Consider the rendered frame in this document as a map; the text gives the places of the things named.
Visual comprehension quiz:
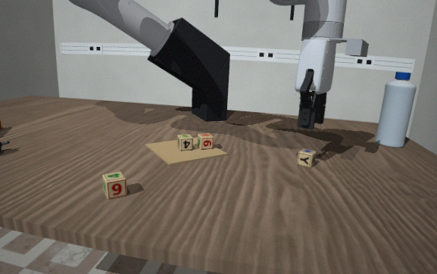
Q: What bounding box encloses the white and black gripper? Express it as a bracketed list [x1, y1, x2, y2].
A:
[295, 37, 342, 130]

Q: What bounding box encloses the white plastic bottle with blue cap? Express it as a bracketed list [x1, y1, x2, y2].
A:
[375, 72, 417, 148]

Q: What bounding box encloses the beige toy block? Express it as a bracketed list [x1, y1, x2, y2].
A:
[198, 133, 214, 150]

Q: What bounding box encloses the wooden toy block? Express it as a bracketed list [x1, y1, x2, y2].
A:
[177, 134, 193, 151]
[102, 172, 127, 199]

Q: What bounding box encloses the beige letter block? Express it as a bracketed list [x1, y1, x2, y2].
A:
[297, 148, 316, 168]

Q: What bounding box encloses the tan flat mat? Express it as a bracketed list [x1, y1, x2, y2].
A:
[145, 138, 227, 166]

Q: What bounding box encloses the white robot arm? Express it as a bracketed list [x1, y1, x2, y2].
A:
[69, 0, 369, 57]

